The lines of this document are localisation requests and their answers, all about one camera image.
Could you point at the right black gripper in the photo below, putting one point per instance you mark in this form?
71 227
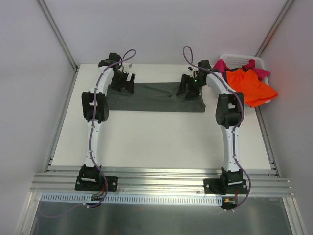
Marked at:
191 84

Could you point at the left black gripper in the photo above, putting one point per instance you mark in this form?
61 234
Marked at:
121 80

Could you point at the dark grey t-shirt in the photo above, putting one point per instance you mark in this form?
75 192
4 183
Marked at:
154 97

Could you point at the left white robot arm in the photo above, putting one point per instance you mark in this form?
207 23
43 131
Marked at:
113 73

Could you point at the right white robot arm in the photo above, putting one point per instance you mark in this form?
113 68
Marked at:
229 116

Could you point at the navy blue t-shirt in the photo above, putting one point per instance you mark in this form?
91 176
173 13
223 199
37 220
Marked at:
224 76

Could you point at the magenta t-shirt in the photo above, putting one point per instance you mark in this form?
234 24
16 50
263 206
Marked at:
261 73

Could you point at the white plastic laundry basket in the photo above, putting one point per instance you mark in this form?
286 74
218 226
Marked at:
247 79

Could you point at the orange t-shirt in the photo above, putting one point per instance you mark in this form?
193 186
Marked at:
255 92

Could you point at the left small circuit board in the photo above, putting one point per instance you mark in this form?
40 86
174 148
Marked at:
97 197

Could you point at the small circuit board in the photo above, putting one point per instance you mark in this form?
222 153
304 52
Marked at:
97 197
232 200

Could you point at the right small circuit board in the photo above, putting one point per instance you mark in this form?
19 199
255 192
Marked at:
232 200

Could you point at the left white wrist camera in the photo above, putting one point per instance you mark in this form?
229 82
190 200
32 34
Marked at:
125 68

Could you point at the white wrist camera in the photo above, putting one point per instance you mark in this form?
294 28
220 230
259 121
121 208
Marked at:
125 68
192 71

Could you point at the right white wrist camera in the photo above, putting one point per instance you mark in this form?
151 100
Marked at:
192 71

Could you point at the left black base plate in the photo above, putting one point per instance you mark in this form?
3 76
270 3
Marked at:
87 184

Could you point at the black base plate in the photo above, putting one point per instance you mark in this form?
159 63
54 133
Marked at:
87 184
216 186

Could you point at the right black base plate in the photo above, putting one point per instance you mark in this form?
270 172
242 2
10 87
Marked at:
216 186

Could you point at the aluminium mounting rail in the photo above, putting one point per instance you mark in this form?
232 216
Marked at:
264 183

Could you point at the white slotted cable duct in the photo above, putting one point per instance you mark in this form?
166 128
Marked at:
133 199

